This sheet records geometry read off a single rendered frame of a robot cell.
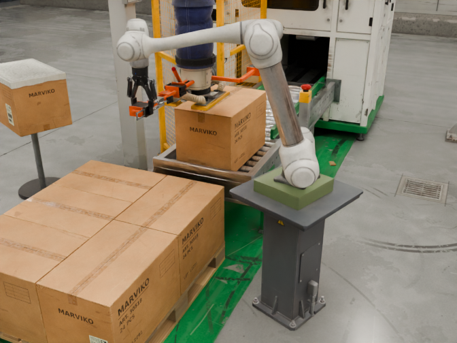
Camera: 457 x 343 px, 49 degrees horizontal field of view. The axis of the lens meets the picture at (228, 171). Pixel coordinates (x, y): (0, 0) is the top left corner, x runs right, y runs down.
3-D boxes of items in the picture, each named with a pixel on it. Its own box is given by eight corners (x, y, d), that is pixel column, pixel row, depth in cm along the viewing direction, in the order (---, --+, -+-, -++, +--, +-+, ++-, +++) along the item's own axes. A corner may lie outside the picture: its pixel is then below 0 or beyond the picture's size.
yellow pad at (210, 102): (215, 92, 311) (215, 84, 308) (230, 94, 307) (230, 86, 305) (190, 109, 282) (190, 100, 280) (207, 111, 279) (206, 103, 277)
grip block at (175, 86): (171, 92, 278) (171, 81, 275) (187, 93, 275) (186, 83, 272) (164, 96, 271) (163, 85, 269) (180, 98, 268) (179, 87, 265)
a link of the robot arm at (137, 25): (129, 50, 236) (122, 57, 225) (126, 16, 230) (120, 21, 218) (152, 51, 236) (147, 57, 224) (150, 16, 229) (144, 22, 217)
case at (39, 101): (-9, 116, 402) (-20, 66, 385) (40, 105, 427) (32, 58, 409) (20, 137, 362) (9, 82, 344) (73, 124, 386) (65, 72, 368)
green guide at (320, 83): (322, 84, 508) (322, 75, 504) (332, 85, 504) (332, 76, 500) (269, 139, 375) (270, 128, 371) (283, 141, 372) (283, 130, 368)
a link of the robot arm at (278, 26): (241, 15, 227) (240, 20, 215) (281, 13, 226) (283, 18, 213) (243, 45, 233) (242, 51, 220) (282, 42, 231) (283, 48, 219)
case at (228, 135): (215, 135, 385) (215, 84, 367) (265, 143, 370) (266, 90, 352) (176, 165, 336) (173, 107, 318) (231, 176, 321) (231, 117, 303)
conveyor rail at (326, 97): (328, 99, 511) (330, 81, 503) (334, 100, 509) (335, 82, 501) (245, 201, 320) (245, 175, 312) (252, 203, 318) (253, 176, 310)
